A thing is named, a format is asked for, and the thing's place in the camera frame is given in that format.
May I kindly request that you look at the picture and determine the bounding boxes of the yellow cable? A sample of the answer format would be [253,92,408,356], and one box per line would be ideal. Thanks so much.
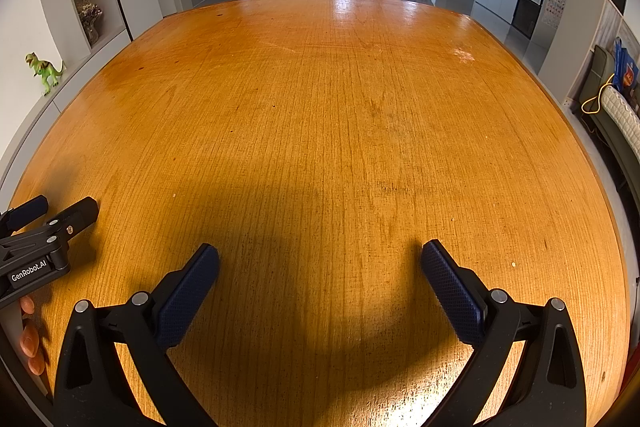
[580,74,616,115]

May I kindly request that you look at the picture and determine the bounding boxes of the small wall poster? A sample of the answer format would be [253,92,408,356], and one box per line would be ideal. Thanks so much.
[542,0,568,30]

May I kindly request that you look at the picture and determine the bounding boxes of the vase of dried flowers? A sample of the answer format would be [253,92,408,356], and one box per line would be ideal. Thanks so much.
[76,0,103,46]

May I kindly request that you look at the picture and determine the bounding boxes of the white board panel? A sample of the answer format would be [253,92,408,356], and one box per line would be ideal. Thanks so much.
[537,0,631,105]

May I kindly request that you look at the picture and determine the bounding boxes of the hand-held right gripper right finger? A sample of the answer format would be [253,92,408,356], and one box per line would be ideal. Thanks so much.
[420,239,587,427]

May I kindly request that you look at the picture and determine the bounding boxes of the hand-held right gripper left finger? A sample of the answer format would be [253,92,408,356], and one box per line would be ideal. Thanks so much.
[52,243,221,427]

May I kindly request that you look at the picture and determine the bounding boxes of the green dinosaur toy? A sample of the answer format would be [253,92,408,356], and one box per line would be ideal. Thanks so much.
[25,52,66,96]

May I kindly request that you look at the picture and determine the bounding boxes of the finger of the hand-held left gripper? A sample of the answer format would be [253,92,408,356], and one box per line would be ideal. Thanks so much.
[22,196,100,253]
[0,194,50,236]

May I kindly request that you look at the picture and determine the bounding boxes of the blue bag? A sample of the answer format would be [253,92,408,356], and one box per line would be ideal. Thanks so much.
[612,38,640,95]

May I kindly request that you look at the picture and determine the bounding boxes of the white keyboard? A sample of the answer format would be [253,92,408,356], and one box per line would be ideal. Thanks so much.
[600,86,640,148]

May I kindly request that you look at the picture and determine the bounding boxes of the dark green sofa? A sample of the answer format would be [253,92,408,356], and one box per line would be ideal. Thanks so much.
[579,44,640,208]

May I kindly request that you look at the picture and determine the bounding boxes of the person's left hand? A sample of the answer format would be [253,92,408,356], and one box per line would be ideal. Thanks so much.
[19,296,49,376]

